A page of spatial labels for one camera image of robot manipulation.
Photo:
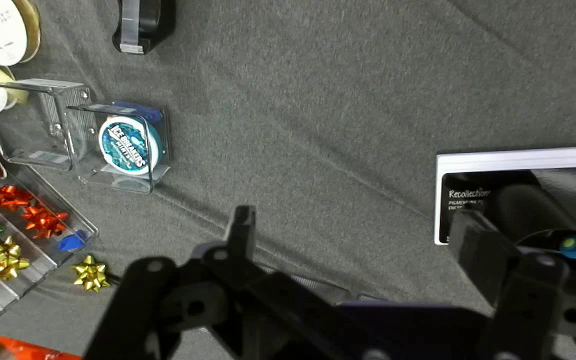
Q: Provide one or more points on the clear tray of bows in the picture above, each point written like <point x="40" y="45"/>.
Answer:
<point x="43" y="254"/>

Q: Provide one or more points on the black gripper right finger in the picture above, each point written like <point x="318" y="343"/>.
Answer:
<point x="532" y="289"/>

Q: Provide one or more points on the red gift bow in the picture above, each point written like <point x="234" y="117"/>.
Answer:
<point x="13" y="197"/>
<point x="44" y="223"/>

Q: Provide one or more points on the gold ribbon spool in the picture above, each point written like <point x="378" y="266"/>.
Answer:
<point x="18" y="33"/>

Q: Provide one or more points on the white box with silver rim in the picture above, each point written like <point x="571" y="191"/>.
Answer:
<point x="519" y="191"/>

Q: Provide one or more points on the gold gift bow on table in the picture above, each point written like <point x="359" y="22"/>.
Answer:
<point x="91" y="275"/>

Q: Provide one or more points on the blue gift bow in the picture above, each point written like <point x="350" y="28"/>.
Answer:
<point x="73" y="243"/>

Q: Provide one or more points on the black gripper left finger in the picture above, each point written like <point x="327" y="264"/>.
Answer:
<point x="253" y="312"/>

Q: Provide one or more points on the black tape dispenser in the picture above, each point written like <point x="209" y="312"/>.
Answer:
<point x="142" y="24"/>

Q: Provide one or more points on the blue mint tin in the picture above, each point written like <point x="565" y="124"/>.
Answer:
<point x="130" y="146"/>

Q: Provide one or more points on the gold gift bow in tray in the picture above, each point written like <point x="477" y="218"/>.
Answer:
<point x="10" y="260"/>

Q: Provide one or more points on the clear acrylic display stand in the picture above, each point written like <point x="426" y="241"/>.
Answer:
<point x="58" y="128"/>

